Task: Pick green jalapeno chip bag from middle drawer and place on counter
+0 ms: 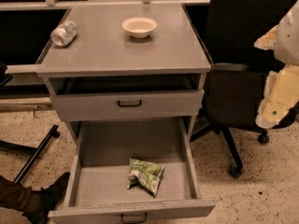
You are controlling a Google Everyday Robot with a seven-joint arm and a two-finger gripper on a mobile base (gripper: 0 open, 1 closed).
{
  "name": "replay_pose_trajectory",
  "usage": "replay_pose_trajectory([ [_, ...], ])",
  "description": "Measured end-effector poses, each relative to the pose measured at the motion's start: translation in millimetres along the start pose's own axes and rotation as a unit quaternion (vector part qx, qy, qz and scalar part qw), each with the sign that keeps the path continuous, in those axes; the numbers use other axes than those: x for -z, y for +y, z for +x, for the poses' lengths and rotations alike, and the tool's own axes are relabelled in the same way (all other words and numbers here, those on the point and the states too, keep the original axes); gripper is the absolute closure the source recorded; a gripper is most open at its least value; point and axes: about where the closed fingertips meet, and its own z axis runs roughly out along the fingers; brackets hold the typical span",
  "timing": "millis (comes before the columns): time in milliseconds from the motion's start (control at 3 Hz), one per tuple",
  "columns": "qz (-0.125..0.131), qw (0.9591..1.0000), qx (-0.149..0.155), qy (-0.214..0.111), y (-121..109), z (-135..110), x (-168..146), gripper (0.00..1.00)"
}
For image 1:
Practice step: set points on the green jalapeno chip bag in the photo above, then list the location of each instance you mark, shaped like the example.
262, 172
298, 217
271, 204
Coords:
146, 174

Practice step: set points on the grey drawer cabinet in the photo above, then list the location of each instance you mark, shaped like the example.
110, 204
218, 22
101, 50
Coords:
104, 58

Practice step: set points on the black office chair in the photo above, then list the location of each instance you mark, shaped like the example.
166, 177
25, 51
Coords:
227, 30

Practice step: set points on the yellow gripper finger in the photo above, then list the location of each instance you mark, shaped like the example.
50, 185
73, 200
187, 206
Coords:
279, 106
268, 40

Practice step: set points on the silver green soda can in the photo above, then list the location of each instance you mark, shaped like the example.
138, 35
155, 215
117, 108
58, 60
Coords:
64, 33

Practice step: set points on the black shoe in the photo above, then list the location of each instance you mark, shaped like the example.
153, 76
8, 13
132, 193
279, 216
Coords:
44, 200

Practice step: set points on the black metal stand leg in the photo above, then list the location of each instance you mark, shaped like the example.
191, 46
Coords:
34, 152

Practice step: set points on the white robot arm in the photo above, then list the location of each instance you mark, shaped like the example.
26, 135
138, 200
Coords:
287, 38

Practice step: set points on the white paper bowl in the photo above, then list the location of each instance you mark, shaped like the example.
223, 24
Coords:
139, 27

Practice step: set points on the closed grey top drawer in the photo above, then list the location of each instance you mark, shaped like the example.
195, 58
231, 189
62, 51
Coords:
129, 105

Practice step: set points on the brown trouser leg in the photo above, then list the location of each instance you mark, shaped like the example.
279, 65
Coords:
14, 196

